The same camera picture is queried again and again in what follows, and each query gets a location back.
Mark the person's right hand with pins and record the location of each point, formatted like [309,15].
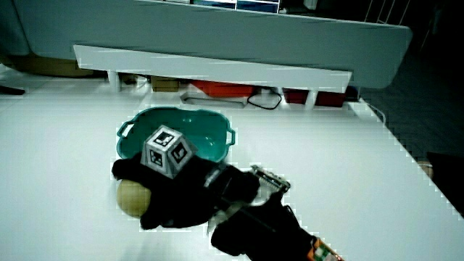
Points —
[181,195]

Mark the yellow pear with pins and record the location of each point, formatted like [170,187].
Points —
[132,198]

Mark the white desk shelf riser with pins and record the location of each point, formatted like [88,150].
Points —
[217,69]

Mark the white desk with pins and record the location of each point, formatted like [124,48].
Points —
[326,174]

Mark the teal plastic basket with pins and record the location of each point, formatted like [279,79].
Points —
[203,130]

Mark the flat white tray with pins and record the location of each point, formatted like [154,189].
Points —
[212,100]

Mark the small cardboard box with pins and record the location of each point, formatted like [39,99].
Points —
[165,84]

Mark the orange storage box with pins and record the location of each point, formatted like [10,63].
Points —
[221,88]

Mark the dark red box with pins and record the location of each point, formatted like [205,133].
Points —
[295,96]
[329,99]

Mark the grey divider panel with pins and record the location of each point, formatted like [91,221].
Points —
[253,36]

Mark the large cardboard box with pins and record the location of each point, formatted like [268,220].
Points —
[47,66]

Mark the flat black object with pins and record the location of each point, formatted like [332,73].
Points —
[11,90]

